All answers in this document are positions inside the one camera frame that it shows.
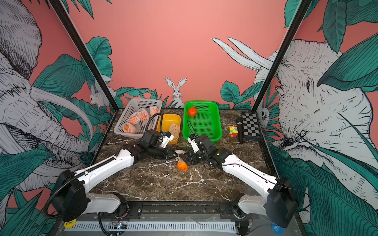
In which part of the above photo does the white foam net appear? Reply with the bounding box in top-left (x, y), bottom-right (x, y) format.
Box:
top-left (175, 149), bottom-right (185, 163)
top-left (169, 124), bottom-right (180, 140)

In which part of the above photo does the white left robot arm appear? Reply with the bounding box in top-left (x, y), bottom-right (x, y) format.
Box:
top-left (42, 144), bottom-right (178, 222)

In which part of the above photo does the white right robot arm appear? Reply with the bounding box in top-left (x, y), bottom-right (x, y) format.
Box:
top-left (181, 135), bottom-right (298, 228)

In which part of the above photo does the green plastic perforated basket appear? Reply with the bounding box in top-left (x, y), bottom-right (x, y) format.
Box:
top-left (182, 101), bottom-right (222, 143)

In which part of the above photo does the colourful rubiks cube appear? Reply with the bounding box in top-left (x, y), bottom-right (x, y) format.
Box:
top-left (228, 126), bottom-right (238, 137)

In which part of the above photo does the yellow plastic tub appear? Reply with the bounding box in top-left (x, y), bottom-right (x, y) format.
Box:
top-left (157, 114), bottom-right (181, 145)

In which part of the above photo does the white plastic perforated basket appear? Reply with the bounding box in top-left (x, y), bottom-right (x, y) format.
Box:
top-left (114, 98), bottom-right (162, 138)

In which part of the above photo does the black cylindrical microphone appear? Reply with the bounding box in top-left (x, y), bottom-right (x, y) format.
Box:
top-left (236, 117), bottom-right (243, 144)

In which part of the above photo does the black white folding chessboard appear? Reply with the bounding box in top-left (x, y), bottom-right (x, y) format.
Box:
top-left (242, 112), bottom-right (262, 141)

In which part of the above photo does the blue round sticker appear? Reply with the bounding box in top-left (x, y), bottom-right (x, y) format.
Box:
top-left (271, 223), bottom-right (283, 235)

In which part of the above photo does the yellow round sticker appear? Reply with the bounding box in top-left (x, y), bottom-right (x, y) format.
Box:
top-left (64, 219), bottom-right (77, 229)

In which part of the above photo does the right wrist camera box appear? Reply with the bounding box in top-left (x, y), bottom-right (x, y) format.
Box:
top-left (188, 134), bottom-right (201, 153)

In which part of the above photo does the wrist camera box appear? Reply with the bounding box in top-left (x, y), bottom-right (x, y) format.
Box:
top-left (188, 134), bottom-right (201, 153)
top-left (141, 129), bottom-right (175, 149)

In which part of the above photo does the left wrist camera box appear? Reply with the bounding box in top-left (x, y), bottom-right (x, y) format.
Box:
top-left (141, 129), bottom-right (175, 149)

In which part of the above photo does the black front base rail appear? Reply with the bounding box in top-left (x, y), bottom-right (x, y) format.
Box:
top-left (58, 200), bottom-right (284, 220)

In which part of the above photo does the black frame post left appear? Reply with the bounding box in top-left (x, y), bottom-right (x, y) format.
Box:
top-left (48, 0), bottom-right (119, 113)

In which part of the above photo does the black frame post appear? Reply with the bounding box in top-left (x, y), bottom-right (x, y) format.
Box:
top-left (48, 0), bottom-right (119, 113)
top-left (252, 0), bottom-right (312, 112)

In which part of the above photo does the white slotted front rail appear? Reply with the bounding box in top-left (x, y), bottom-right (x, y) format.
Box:
top-left (64, 221), bottom-right (237, 233)

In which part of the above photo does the black frame post right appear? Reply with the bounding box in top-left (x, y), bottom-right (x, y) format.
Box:
top-left (252, 0), bottom-right (312, 112)

